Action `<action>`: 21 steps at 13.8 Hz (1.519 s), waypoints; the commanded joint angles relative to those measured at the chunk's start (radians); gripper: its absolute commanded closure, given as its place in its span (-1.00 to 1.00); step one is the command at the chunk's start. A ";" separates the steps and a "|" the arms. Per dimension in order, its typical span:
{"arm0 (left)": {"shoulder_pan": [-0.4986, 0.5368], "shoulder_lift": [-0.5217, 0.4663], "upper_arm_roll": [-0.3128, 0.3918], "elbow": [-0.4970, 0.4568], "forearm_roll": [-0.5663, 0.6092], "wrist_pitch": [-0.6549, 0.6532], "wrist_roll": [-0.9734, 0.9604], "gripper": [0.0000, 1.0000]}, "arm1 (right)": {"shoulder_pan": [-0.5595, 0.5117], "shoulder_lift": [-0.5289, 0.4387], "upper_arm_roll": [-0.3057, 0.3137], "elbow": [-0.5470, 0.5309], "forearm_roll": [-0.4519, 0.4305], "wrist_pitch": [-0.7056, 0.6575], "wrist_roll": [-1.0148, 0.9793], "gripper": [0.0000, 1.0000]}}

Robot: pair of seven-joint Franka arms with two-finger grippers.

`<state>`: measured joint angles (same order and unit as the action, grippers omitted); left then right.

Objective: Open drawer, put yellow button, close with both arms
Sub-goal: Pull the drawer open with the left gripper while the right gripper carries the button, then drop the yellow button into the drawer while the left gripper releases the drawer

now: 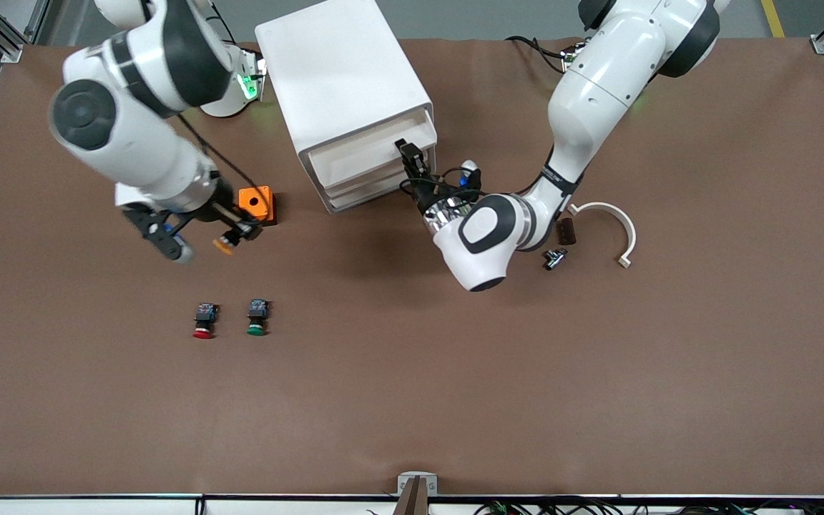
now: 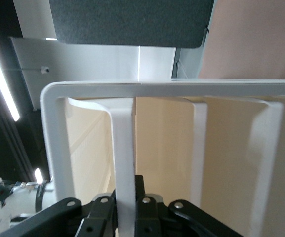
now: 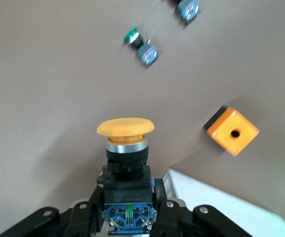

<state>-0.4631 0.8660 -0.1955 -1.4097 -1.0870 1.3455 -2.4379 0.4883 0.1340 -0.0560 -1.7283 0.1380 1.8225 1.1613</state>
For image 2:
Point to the long ceiling light strip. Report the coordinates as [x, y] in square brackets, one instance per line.
[1, 81]

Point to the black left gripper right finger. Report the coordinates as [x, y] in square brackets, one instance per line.
[152, 217]

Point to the small dome security camera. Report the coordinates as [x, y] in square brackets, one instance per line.
[44, 70]

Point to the dark grey acoustic panel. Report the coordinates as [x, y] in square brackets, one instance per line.
[132, 22]

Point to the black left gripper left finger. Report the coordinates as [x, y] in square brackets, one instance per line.
[58, 217]

